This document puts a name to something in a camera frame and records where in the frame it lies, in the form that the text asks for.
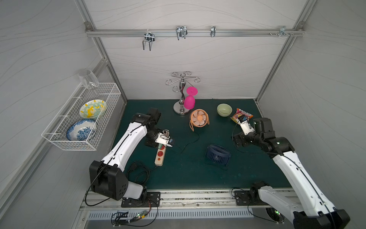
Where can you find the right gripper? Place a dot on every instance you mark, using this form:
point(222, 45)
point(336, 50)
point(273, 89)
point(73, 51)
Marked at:
point(240, 140)

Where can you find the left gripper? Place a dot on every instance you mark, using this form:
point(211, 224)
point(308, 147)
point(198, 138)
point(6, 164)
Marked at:
point(153, 141)

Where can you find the white red power strip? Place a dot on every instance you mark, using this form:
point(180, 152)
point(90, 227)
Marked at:
point(159, 159)

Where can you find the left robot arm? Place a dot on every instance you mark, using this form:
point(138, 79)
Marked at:
point(107, 176)

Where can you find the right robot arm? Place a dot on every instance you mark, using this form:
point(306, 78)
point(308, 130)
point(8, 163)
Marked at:
point(315, 210)

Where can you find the navy blue desk fan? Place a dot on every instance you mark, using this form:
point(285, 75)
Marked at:
point(218, 154)

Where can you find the orange desk fan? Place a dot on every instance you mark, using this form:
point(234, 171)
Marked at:
point(198, 118)

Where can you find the colourful snack bag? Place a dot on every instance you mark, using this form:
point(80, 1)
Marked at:
point(239, 112)

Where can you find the green bowl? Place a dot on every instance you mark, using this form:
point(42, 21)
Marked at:
point(224, 110)

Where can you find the chrome cup holder stand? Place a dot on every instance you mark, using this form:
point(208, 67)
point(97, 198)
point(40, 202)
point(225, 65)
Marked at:
point(179, 80)

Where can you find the pink plastic goblet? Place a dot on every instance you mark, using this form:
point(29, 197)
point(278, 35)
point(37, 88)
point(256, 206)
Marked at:
point(190, 100)

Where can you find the yellow green patterned plate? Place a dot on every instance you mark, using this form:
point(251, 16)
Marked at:
point(92, 109)

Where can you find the blue white patterned plate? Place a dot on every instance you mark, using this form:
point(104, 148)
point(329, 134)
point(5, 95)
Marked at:
point(81, 130)

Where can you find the clear glass cup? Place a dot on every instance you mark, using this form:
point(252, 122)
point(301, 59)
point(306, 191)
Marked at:
point(88, 79)

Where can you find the metal double hook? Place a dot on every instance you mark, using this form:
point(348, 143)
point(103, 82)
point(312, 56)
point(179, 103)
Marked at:
point(149, 38)

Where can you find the small metal hook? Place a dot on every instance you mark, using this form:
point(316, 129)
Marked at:
point(212, 31)

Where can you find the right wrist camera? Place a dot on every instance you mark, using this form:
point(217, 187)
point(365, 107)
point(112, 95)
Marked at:
point(245, 125)

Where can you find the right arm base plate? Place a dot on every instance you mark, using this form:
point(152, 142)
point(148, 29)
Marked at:
point(244, 198)

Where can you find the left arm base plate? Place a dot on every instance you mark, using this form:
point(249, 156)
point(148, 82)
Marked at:
point(147, 199)

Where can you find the aluminium front rail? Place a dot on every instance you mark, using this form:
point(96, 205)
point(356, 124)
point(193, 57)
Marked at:
point(172, 199)

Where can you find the aluminium rail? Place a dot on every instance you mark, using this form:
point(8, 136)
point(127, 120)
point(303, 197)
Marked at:
point(165, 33)
point(172, 199)

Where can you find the white wire basket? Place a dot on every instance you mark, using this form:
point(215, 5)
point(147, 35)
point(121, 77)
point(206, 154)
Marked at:
point(55, 132)

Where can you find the metal wire hook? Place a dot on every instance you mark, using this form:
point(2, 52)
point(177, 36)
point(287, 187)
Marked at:
point(181, 32)

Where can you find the metal bracket hook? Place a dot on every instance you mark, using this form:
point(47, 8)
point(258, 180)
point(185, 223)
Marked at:
point(282, 32)

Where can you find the aluminium top rail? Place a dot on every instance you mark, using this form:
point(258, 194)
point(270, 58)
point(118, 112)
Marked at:
point(165, 33)

